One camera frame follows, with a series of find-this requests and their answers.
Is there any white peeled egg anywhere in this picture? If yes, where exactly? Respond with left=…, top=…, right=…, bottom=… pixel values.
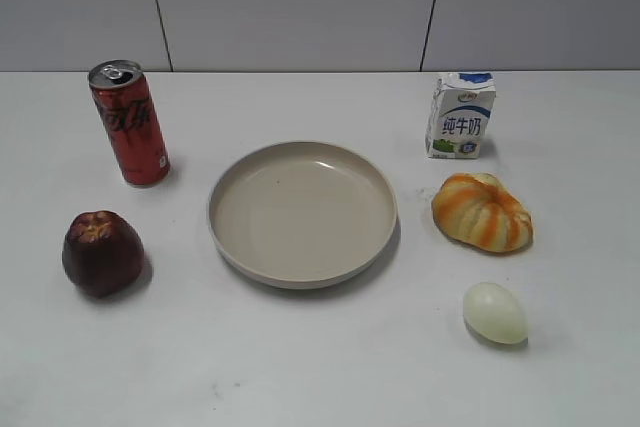
left=463, top=282, right=529, bottom=345

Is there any dark red apple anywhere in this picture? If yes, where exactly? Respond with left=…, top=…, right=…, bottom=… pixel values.
left=62, top=210, right=145, bottom=298

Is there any red cola can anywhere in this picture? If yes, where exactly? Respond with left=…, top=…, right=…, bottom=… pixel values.
left=87, top=59, right=170, bottom=187

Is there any white blue milk carton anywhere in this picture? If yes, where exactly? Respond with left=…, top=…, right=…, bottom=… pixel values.
left=425, top=72, right=496, bottom=159

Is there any beige round plate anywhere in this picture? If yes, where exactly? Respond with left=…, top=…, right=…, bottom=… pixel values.
left=207, top=141, right=400, bottom=290

